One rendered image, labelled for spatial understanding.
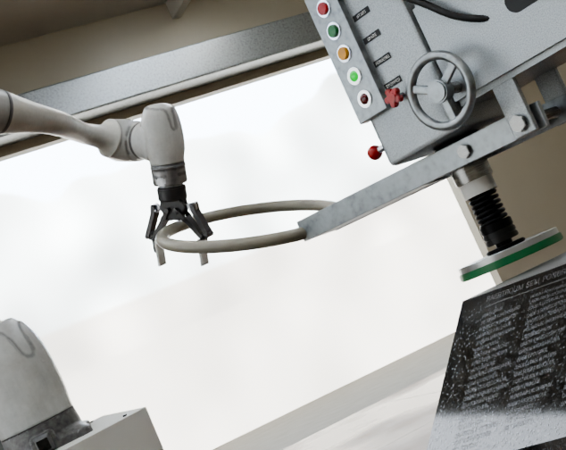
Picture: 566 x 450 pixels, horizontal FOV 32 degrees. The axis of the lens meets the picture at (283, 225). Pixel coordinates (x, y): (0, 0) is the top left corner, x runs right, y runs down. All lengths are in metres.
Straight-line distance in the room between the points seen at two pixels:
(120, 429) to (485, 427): 0.66
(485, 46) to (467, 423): 0.68
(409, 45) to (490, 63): 0.18
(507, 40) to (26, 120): 1.08
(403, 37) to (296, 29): 7.19
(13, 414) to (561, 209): 8.68
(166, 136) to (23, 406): 0.87
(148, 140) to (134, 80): 5.90
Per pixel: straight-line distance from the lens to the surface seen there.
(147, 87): 8.46
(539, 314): 1.74
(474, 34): 1.90
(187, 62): 8.65
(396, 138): 2.02
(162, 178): 2.58
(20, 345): 2.01
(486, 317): 1.87
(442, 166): 2.03
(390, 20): 2.00
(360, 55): 2.03
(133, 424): 1.91
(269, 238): 2.27
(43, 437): 1.96
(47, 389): 2.01
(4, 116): 2.29
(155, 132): 2.55
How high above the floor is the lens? 0.94
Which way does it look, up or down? 5 degrees up
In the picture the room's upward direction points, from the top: 24 degrees counter-clockwise
